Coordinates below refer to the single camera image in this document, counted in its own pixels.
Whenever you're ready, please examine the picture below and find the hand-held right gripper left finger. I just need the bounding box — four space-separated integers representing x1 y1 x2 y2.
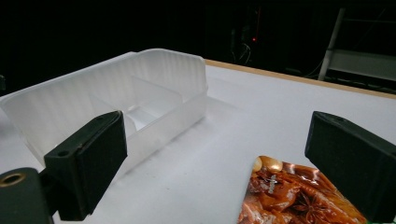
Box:
43 110 128 222

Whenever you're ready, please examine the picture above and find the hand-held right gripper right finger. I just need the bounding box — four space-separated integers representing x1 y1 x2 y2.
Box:
304 110 396 223

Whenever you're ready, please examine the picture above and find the translucent white plastic bin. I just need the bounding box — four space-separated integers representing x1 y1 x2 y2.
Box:
0 48 209 183

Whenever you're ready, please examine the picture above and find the orange-brown snack packet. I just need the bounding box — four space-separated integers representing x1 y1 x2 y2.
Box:
237 155 368 224

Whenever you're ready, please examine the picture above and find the grey metal stand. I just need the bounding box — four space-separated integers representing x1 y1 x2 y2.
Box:
317 7 396 82

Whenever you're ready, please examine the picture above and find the dark equipment with red light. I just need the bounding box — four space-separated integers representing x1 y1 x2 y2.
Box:
230 6 265 64

